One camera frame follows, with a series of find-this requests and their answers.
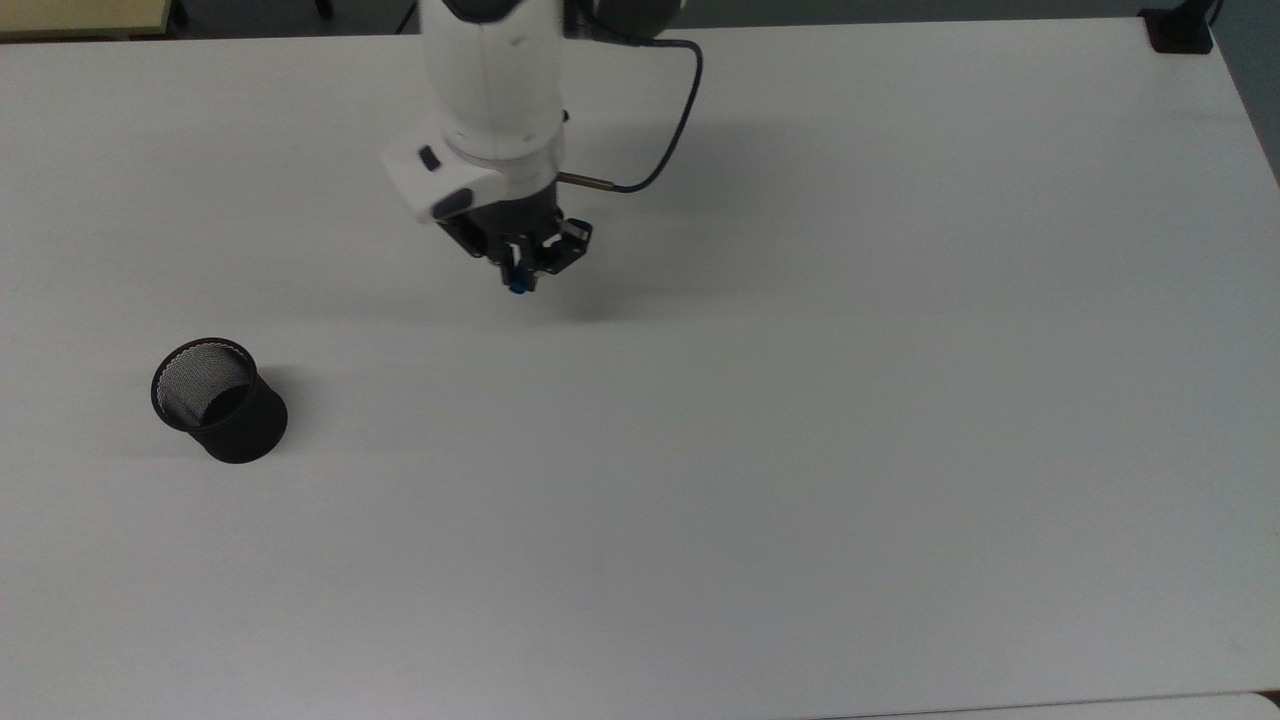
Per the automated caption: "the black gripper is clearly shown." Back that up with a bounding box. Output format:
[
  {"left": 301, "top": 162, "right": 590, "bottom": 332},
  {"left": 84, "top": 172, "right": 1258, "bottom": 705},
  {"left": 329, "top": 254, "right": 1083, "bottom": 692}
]
[{"left": 437, "top": 180, "right": 594, "bottom": 293}]

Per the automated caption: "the black mesh pen cup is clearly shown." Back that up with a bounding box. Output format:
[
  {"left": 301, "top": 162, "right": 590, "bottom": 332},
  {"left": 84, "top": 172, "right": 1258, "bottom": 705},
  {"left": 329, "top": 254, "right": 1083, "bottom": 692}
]
[{"left": 150, "top": 337, "right": 289, "bottom": 465}]

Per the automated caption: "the yellow wooden table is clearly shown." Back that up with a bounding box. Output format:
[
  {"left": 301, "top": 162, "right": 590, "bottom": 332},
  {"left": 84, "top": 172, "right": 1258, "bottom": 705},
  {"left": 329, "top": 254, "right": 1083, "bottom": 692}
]
[{"left": 0, "top": 0, "right": 173, "bottom": 42}]

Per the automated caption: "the black corner table clamp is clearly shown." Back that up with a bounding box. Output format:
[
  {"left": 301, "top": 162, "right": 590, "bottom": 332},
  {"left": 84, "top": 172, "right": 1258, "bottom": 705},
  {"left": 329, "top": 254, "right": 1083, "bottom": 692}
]
[{"left": 1140, "top": 0, "right": 1225, "bottom": 55}]

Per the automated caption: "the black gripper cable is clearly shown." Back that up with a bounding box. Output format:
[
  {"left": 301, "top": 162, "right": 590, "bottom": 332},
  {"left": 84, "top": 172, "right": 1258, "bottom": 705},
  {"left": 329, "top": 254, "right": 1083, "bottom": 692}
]
[{"left": 556, "top": 14, "right": 704, "bottom": 195}]

